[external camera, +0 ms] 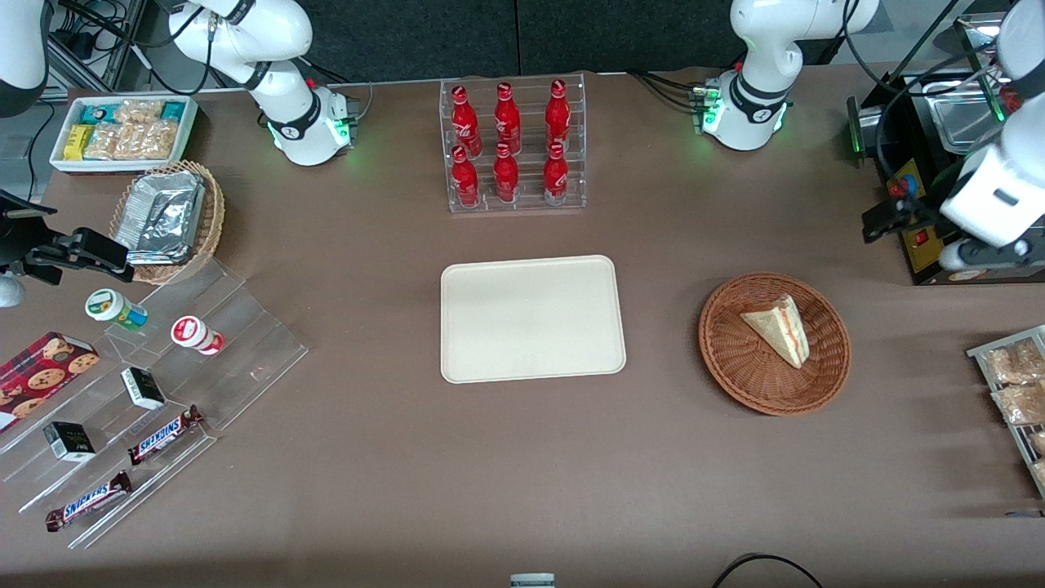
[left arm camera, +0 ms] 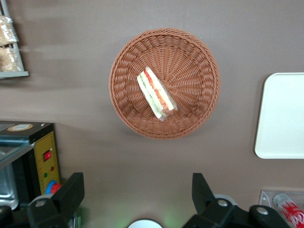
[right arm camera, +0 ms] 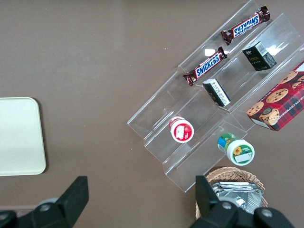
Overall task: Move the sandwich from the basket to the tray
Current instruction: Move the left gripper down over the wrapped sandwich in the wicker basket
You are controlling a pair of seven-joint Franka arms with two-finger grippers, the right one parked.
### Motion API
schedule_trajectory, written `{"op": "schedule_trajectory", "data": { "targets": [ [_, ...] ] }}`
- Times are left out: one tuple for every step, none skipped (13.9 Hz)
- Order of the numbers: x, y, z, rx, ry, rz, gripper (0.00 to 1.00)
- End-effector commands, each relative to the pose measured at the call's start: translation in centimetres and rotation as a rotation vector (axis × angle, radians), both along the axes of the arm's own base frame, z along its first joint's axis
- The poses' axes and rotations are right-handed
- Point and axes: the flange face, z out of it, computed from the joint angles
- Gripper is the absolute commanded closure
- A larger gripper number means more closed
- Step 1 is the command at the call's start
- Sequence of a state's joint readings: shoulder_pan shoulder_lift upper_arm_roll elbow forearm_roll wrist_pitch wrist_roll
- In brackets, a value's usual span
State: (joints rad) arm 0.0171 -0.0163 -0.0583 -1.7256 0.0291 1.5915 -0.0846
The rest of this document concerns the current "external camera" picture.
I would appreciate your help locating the red lid yogurt cup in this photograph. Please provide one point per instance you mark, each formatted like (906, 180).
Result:
(192, 333)

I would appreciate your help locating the small black box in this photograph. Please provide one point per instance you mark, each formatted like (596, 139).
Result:
(143, 388)
(69, 442)

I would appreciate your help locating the beige plastic tray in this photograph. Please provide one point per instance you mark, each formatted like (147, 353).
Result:
(531, 322)

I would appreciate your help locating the teal snack packet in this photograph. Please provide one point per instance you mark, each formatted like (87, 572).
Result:
(96, 113)
(172, 110)

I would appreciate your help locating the small grey device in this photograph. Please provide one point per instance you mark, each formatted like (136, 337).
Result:
(532, 581)

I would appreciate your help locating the silver foil packages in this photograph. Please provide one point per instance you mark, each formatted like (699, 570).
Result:
(159, 216)

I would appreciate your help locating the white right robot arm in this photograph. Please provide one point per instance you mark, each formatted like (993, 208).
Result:
(282, 90)

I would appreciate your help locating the yellow snack packet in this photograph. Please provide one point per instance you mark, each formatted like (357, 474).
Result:
(77, 141)

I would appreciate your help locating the dark partition panel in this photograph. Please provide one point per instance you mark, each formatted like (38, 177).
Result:
(490, 33)

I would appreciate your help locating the clear acrylic bottle rack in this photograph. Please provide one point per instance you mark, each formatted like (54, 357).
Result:
(526, 204)

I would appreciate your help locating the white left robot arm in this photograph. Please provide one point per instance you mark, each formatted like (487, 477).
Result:
(747, 77)

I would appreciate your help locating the clear bag of crackers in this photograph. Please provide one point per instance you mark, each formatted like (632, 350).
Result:
(139, 111)
(101, 141)
(148, 140)

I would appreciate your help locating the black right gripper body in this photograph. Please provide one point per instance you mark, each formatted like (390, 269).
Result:
(23, 245)

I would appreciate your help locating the red cookie box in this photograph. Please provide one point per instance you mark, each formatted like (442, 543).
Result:
(37, 376)

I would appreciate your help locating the snickers bar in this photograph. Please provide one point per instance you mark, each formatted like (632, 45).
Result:
(163, 435)
(86, 502)

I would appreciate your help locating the clear acrylic stepped display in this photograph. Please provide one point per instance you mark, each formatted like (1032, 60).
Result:
(245, 343)

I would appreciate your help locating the black food warmer machine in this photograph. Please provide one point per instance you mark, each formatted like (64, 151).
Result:
(922, 253)

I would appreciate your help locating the red cola bottle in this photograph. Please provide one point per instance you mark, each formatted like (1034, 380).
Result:
(465, 181)
(506, 178)
(507, 118)
(464, 122)
(556, 178)
(558, 114)

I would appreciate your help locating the clear bag of pastry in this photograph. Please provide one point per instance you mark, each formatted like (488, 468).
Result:
(1038, 443)
(1020, 403)
(1040, 472)
(1012, 363)

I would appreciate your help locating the oval wicker basket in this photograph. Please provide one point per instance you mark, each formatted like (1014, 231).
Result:
(214, 216)

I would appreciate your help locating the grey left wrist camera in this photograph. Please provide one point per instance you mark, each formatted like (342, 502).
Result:
(980, 256)

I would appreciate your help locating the tray of wrapped pastries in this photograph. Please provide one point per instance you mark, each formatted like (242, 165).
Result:
(980, 353)

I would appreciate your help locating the white plastic snack bin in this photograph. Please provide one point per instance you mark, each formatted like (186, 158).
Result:
(61, 165)

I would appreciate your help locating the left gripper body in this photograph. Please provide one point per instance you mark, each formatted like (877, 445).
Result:
(913, 216)

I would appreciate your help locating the green lid yogurt cup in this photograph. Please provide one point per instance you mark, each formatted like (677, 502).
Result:
(110, 307)

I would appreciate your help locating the triangular sandwich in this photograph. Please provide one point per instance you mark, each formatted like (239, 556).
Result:
(780, 331)

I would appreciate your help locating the round brown wicker basket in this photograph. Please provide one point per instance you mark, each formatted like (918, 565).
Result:
(735, 359)

